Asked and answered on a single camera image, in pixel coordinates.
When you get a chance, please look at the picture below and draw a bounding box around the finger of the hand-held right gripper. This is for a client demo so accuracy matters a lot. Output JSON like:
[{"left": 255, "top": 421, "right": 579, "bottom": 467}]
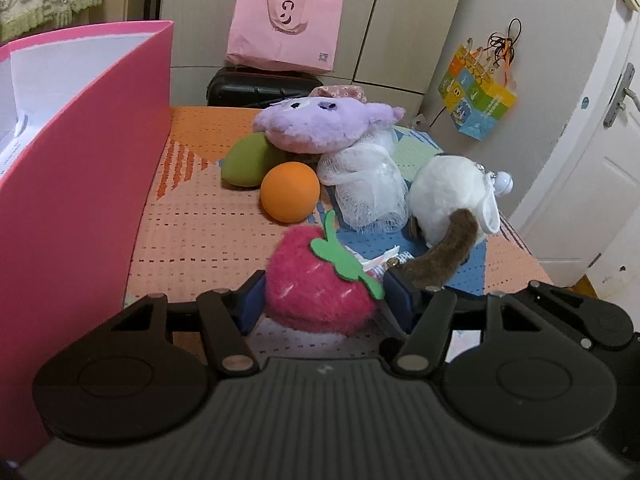
[{"left": 525, "top": 280, "right": 581, "bottom": 322}]

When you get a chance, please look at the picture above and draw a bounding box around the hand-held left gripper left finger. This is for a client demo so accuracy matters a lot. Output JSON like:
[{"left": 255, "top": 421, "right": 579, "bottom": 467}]
[{"left": 111, "top": 269, "right": 266, "bottom": 375}]

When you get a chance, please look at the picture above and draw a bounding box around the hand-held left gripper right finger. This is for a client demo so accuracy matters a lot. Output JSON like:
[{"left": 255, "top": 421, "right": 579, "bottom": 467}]
[{"left": 384, "top": 265, "right": 534, "bottom": 375}]

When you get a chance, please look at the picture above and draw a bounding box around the pink strawberry plush toy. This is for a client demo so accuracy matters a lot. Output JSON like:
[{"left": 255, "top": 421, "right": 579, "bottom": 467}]
[{"left": 264, "top": 210, "right": 386, "bottom": 337}]

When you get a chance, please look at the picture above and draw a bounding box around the orange makeup sponge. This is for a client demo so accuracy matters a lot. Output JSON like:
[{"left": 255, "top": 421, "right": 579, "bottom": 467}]
[{"left": 260, "top": 161, "right": 321, "bottom": 225}]

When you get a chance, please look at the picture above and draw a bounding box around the pink cardboard box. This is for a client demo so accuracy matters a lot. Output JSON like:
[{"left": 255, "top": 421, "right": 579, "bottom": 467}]
[{"left": 0, "top": 20, "right": 175, "bottom": 462}]

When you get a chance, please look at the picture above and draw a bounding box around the small white fabric tag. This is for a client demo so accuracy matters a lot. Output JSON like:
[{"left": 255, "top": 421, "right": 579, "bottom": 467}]
[{"left": 357, "top": 245, "right": 402, "bottom": 282}]

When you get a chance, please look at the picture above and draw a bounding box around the patterned multicolour blanket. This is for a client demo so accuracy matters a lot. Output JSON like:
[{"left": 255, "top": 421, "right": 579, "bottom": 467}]
[{"left": 122, "top": 105, "right": 557, "bottom": 363}]

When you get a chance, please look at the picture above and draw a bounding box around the white door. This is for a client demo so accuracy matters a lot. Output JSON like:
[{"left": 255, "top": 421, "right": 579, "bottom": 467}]
[{"left": 509, "top": 0, "right": 640, "bottom": 283}]

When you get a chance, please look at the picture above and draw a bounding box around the white plush toy brown tail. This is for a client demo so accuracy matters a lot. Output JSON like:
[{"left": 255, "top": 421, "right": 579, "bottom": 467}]
[{"left": 400, "top": 154, "right": 515, "bottom": 294}]

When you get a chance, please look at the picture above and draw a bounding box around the white mesh cloth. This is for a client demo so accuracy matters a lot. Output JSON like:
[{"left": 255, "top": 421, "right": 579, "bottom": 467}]
[{"left": 316, "top": 127, "right": 409, "bottom": 234}]

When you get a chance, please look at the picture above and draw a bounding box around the green makeup sponge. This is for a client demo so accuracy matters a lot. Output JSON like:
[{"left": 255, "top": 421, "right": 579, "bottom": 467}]
[{"left": 221, "top": 131, "right": 284, "bottom": 190}]

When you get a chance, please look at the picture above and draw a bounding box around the purple plush toy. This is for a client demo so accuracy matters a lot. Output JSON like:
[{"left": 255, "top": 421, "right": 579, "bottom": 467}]
[{"left": 252, "top": 97, "right": 407, "bottom": 155}]

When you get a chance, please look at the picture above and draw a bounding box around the black suitcase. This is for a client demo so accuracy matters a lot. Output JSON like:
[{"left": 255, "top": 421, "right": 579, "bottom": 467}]
[{"left": 206, "top": 66, "right": 325, "bottom": 110}]

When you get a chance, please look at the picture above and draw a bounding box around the pink floral scrunchie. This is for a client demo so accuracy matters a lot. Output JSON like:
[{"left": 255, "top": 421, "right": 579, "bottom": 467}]
[{"left": 307, "top": 85, "right": 370, "bottom": 106}]

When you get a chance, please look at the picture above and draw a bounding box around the colourful paper gift bag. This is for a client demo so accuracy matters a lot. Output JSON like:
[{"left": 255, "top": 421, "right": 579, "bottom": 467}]
[{"left": 438, "top": 19, "right": 518, "bottom": 142}]

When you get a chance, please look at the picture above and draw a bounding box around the pink tote bag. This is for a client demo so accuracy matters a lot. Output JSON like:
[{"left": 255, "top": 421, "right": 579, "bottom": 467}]
[{"left": 225, "top": 0, "right": 345, "bottom": 74}]

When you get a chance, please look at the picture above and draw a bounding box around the cream fuzzy cardigan green trim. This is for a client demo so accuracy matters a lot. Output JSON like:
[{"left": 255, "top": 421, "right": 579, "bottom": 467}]
[{"left": 0, "top": 0, "right": 104, "bottom": 42}]

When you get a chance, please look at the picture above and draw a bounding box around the metal door handle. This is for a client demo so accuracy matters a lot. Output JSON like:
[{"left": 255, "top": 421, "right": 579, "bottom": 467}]
[{"left": 603, "top": 63, "right": 636, "bottom": 129}]

